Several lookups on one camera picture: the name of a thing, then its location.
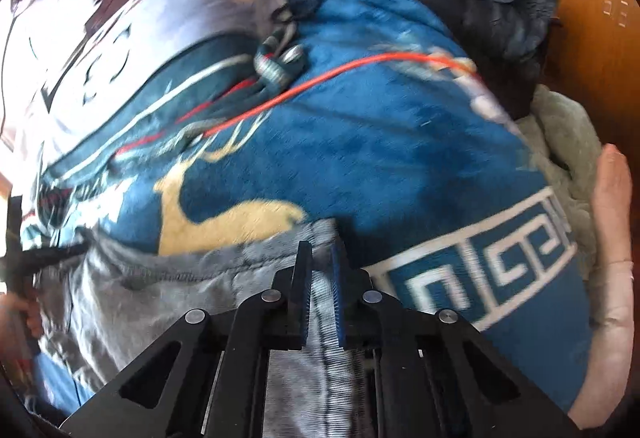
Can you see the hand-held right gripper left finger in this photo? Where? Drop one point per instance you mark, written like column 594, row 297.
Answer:
column 302, row 290

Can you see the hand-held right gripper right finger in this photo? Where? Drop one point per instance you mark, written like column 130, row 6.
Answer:
column 340, row 300

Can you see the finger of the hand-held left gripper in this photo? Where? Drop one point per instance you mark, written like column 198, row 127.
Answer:
column 62, row 254

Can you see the grey denim pants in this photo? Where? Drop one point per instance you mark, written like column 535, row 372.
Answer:
column 150, row 308

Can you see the person's left hand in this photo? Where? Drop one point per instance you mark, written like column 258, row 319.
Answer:
column 20, row 318

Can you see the blue deer printed blanket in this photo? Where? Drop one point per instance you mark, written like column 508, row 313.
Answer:
column 375, row 142

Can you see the grey green towel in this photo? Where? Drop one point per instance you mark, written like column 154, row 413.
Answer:
column 565, row 137

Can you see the person's bare foot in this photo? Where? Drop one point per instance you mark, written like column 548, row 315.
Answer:
column 612, row 198

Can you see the dark jacket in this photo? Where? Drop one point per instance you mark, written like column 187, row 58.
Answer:
column 505, row 12

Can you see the brown wooden wardrobe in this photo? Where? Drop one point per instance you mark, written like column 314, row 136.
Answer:
column 600, row 42

